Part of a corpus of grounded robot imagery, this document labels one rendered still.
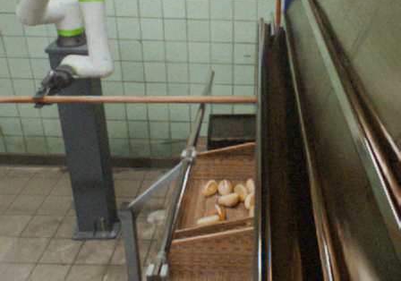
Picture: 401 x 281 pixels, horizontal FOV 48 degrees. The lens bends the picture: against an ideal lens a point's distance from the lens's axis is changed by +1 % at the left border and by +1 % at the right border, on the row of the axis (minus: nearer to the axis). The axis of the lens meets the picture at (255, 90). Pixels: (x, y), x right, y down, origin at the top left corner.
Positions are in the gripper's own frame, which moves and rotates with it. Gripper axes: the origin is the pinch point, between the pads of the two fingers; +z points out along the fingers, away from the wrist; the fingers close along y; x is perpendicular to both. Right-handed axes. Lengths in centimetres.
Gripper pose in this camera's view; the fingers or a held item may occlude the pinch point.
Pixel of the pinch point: (40, 98)
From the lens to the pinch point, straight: 194.9
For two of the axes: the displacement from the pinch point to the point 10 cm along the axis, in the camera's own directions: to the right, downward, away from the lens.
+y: -0.3, 9.1, 4.2
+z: 0.0, 4.2, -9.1
